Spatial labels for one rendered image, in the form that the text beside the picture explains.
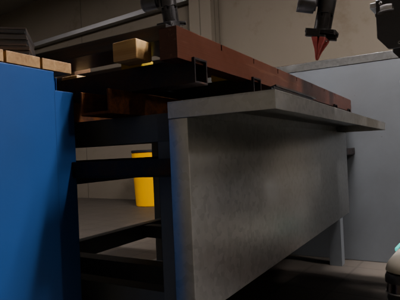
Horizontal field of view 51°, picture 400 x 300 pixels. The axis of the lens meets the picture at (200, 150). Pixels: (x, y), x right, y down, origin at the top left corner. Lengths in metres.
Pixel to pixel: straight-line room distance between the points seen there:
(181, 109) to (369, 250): 1.77
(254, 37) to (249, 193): 3.99
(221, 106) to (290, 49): 3.97
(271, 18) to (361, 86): 2.63
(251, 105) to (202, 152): 0.15
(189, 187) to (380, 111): 1.68
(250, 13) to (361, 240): 3.22
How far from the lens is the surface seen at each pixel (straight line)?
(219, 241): 0.83
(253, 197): 0.97
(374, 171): 2.30
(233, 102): 0.69
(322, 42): 1.52
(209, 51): 0.91
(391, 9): 1.50
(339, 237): 2.24
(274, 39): 4.75
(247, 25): 4.94
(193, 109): 0.72
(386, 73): 2.32
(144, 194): 4.92
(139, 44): 0.86
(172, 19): 1.57
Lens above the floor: 0.59
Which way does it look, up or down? level
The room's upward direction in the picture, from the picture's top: 3 degrees counter-clockwise
